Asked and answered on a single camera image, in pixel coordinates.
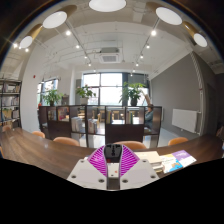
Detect large white wall radiator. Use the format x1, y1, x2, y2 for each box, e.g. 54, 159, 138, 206
171, 108, 201, 135

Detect dark low shelf unit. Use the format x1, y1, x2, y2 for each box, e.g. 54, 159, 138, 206
37, 104, 164, 150

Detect orange chair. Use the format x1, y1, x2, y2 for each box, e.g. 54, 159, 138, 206
1, 124, 13, 133
31, 130, 46, 139
113, 140, 148, 151
52, 136, 81, 147
167, 136, 190, 147

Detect person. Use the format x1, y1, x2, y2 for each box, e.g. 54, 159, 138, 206
143, 103, 155, 131

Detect potted green plant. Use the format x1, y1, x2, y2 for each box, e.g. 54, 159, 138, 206
119, 81, 147, 108
41, 88, 65, 107
75, 84, 97, 106

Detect ceiling spot lights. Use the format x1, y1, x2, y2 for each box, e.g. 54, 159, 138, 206
11, 29, 158, 68

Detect light blue booklet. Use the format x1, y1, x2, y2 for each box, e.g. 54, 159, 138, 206
159, 153, 183, 174

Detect small black charger block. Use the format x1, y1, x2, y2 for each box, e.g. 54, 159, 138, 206
103, 142, 124, 180

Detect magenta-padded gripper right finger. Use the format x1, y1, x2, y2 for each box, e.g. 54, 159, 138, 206
119, 144, 161, 191

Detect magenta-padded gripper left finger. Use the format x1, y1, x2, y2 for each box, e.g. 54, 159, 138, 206
66, 144, 109, 191

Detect tall wall bookshelf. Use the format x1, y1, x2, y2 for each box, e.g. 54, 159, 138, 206
0, 78, 23, 130

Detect ceiling air conditioner unit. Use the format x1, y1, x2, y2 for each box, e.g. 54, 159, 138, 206
97, 47, 121, 65

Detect tan book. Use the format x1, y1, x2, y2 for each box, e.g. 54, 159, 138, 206
147, 157, 164, 167

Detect large glass window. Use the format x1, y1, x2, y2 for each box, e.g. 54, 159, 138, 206
82, 72, 151, 107

